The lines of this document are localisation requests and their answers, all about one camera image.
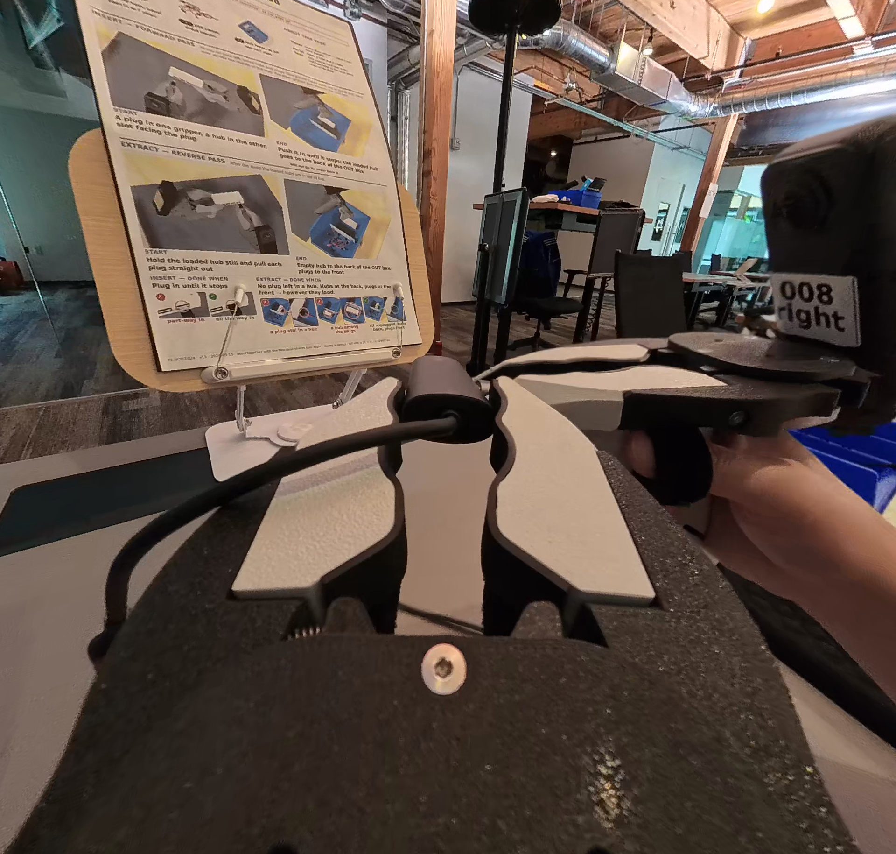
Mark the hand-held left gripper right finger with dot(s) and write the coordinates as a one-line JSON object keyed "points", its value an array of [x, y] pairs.
{"points": [[560, 511]]}

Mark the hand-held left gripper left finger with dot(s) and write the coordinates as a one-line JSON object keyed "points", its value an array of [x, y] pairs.
{"points": [[322, 539]]}

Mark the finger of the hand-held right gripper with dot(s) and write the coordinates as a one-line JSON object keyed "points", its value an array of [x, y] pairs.
{"points": [[588, 355], [602, 392]]}

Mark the dark grey usb hub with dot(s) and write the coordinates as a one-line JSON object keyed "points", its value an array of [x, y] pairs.
{"points": [[441, 392]]}

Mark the blue plastic bin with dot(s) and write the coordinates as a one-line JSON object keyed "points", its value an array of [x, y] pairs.
{"points": [[861, 462], [581, 199]]}

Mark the person's right forearm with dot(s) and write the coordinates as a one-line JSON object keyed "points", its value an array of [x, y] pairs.
{"points": [[878, 602]]}

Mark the person's right hand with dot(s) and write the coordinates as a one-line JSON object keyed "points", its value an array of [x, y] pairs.
{"points": [[784, 518]]}

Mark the black office chair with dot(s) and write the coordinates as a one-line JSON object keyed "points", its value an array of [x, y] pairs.
{"points": [[542, 266], [616, 230]]}

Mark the wooden far table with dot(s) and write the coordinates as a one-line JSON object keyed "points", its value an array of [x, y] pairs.
{"points": [[518, 205]]}

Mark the printed instruction sheet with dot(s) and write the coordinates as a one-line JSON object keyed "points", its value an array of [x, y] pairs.
{"points": [[210, 167]]}

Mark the black pedestal panel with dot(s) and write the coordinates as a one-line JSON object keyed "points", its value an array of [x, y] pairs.
{"points": [[651, 294]]}

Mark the wooden ceiling post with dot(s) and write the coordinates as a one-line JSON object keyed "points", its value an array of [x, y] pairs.
{"points": [[710, 181]]}

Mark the black desk frame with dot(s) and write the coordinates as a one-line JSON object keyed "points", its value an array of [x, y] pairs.
{"points": [[500, 244]]}

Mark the silver ventilation duct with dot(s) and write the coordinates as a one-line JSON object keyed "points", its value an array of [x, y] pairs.
{"points": [[581, 48]]}

